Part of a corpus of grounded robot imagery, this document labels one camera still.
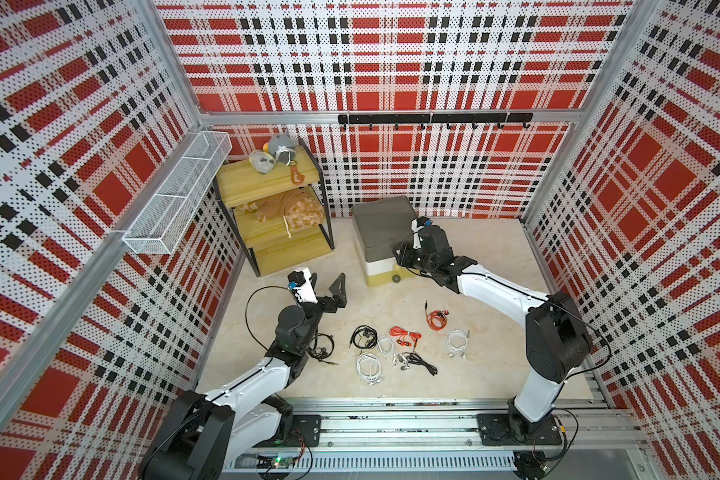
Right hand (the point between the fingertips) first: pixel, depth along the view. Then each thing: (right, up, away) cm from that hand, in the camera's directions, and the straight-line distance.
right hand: (400, 249), depth 89 cm
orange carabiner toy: (-30, +21, -3) cm, 37 cm away
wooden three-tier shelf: (-37, +9, +5) cm, 39 cm away
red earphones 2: (+12, -23, +5) cm, 26 cm away
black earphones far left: (-23, -29, -2) cm, 37 cm away
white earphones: (+16, -30, -3) cm, 34 cm away
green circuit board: (-31, -50, -20) cm, 62 cm away
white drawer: (-6, -5, +4) cm, 9 cm away
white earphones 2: (-9, -33, -6) cm, 35 cm away
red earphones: (-1, -25, +2) cm, 26 cm away
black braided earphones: (-11, -27, +1) cm, 29 cm away
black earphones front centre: (+5, -32, -3) cm, 33 cm away
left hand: (-18, -7, -7) cm, 21 cm away
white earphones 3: (-4, -29, -1) cm, 29 cm away
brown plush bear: (-30, +13, 0) cm, 33 cm away
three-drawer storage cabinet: (-3, -10, +12) cm, 16 cm away
